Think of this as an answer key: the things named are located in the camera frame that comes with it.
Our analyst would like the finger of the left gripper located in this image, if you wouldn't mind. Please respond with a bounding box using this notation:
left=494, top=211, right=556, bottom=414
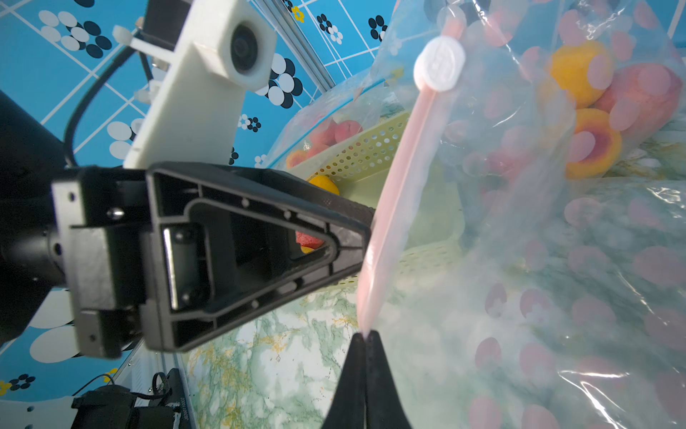
left=140, top=162, right=374, bottom=352

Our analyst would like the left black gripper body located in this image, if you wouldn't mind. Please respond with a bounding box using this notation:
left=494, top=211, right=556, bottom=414
left=52, top=166, right=155, bottom=359

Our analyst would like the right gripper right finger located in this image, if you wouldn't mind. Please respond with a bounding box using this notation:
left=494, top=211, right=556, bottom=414
left=366, top=331, right=412, bottom=429

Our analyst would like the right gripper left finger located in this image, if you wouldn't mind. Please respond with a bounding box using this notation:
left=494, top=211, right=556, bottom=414
left=322, top=334, right=366, bottom=429

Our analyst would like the pink red peach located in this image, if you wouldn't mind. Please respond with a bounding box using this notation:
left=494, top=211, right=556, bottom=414
left=334, top=120, right=363, bottom=143

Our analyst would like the pale green plastic basket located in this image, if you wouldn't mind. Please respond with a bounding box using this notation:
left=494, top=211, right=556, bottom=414
left=284, top=112, right=464, bottom=280

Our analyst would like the clear zip-top bag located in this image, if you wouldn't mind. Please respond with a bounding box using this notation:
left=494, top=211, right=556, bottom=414
left=255, top=68, right=405, bottom=170

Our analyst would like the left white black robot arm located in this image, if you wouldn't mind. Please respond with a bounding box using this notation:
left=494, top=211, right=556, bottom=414
left=1, top=96, right=374, bottom=359

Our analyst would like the yellow red blush peach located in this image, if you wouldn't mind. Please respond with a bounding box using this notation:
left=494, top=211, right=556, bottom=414
left=566, top=108, right=623, bottom=180

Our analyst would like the plain yellow peach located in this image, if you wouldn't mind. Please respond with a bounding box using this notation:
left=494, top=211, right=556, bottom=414
left=551, top=41, right=615, bottom=108

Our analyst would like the pink peach right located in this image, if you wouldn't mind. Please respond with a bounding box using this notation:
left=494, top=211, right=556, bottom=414
left=594, top=64, right=683, bottom=140

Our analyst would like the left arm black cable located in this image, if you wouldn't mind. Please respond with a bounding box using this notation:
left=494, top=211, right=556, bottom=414
left=63, top=45, right=140, bottom=167

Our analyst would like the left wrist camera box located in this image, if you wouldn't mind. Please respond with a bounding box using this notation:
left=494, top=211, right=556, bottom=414
left=113, top=1, right=277, bottom=170

